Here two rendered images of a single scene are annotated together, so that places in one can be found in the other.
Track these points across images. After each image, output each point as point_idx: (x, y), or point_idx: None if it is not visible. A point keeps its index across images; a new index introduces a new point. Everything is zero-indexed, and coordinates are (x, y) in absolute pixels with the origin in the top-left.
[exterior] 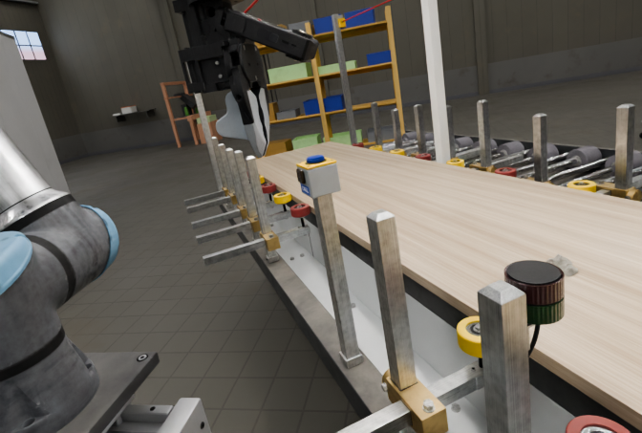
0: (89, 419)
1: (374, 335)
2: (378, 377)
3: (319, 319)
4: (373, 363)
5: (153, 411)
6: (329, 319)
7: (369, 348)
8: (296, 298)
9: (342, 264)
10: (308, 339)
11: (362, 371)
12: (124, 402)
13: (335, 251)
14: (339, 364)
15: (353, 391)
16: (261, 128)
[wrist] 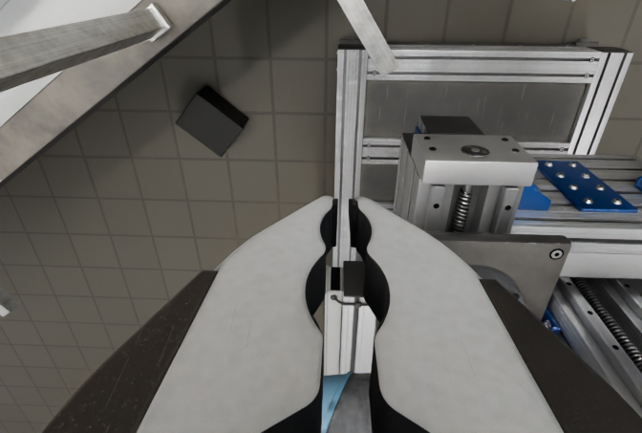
0: (490, 250)
1: None
2: None
3: (77, 89)
4: None
5: (440, 203)
6: (74, 74)
7: (96, 4)
8: (34, 140)
9: (57, 29)
10: (102, 104)
11: (175, 2)
12: (454, 232)
13: (44, 43)
14: (168, 39)
15: (210, 11)
16: (390, 243)
